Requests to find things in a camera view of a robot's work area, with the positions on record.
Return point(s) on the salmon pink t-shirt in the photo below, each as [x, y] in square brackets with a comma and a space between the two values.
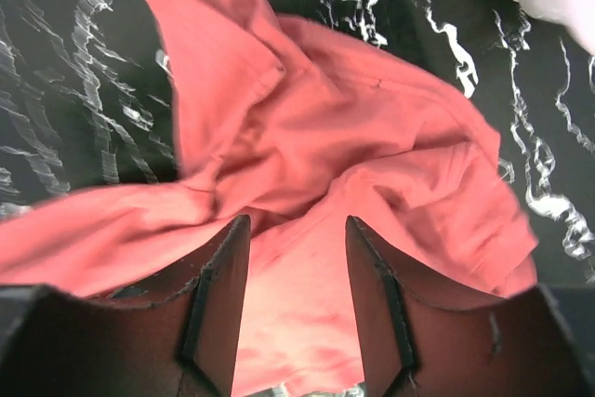
[299, 127]

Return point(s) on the black marble pattern mat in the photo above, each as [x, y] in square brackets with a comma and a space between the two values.
[87, 101]

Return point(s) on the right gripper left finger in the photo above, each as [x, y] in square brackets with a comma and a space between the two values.
[174, 333]

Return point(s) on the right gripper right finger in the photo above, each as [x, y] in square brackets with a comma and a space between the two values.
[423, 334]

